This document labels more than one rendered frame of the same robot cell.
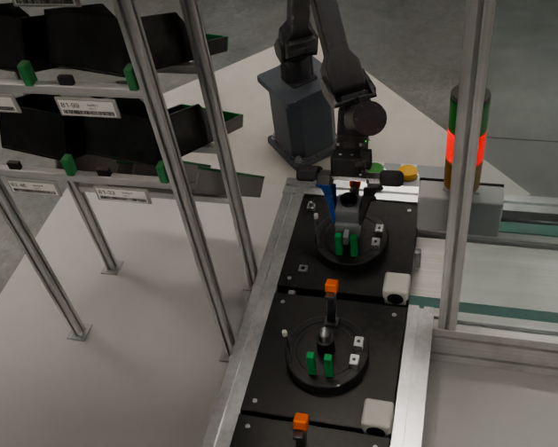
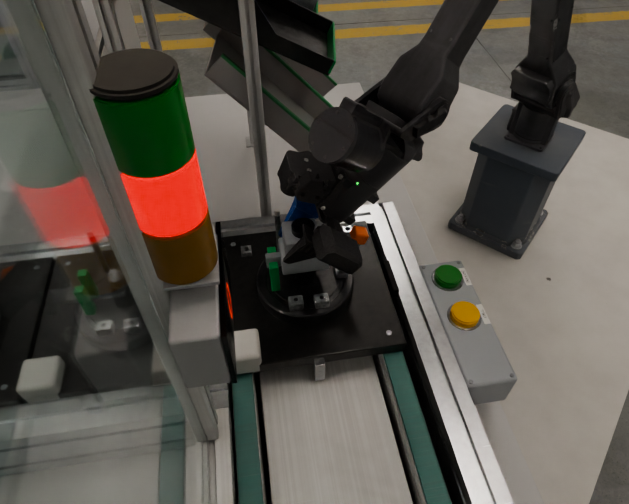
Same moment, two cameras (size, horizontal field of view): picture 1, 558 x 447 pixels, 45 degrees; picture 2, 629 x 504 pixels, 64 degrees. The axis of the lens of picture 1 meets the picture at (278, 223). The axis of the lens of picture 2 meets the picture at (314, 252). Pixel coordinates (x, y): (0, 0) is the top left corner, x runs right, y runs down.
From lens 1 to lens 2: 93 cm
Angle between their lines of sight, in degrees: 40
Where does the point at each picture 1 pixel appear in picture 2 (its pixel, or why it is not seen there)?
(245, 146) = (458, 174)
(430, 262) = (334, 394)
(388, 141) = (561, 300)
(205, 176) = (229, 73)
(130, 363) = not seen: hidden behind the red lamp
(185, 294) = (238, 197)
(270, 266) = (253, 227)
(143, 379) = not seen: hidden behind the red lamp
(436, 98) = not seen: outside the picture
